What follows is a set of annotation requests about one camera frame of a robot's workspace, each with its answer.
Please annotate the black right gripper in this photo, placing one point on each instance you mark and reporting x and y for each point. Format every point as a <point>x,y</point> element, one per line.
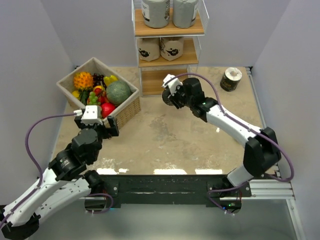
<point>179,89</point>

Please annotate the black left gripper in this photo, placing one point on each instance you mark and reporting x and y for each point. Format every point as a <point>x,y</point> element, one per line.
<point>113,130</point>

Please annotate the black white roll back corner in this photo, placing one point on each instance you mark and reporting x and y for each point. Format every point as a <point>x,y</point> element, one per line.
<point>230,79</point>

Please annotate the brown roll edge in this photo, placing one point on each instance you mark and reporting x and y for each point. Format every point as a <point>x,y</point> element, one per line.
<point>171,48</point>

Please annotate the brown roll table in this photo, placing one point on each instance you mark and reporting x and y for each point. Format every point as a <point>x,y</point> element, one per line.
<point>148,48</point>

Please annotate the grey roll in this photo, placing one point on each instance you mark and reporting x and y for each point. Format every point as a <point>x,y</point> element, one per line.
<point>156,13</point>
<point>184,13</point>

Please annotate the black white roll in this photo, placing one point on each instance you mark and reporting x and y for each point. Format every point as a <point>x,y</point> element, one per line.
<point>167,97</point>

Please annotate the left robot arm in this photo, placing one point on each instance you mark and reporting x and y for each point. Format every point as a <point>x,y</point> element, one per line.
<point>65,180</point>

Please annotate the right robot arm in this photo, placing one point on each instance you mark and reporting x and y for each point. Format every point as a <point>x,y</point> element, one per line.
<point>260,151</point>

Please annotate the red apple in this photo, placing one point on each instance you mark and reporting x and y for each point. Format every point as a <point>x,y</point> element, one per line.
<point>106,109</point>

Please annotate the green grape bunch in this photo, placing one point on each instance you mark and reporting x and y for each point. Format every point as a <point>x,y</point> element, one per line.
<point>92,99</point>

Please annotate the wicker basket with cloth liner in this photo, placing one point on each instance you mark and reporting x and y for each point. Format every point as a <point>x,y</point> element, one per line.
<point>78,99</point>

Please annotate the green netted melon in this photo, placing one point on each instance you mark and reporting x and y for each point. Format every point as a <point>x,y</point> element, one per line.
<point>117,92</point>

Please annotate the dark purple grapes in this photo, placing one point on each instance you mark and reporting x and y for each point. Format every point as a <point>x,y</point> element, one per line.
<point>98,80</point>

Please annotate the orange pineapple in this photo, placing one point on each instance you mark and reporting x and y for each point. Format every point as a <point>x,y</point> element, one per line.
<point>83,81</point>

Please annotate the yellow bananas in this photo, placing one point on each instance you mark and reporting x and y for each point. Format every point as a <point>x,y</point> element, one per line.
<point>109,79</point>

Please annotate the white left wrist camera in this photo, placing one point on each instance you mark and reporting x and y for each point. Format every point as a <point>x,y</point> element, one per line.
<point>91,115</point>

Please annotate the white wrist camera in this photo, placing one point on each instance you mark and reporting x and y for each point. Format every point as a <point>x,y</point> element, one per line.
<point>91,115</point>
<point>171,82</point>

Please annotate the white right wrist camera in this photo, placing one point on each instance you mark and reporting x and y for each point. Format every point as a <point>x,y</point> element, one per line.
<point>171,82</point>

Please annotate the white wire wooden shelf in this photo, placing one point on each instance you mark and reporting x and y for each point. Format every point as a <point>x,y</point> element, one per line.
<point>152,73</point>

